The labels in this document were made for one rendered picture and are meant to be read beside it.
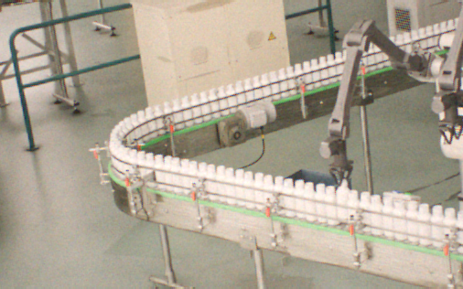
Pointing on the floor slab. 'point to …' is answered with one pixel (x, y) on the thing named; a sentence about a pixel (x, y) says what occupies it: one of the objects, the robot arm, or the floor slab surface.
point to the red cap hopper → (25, 55)
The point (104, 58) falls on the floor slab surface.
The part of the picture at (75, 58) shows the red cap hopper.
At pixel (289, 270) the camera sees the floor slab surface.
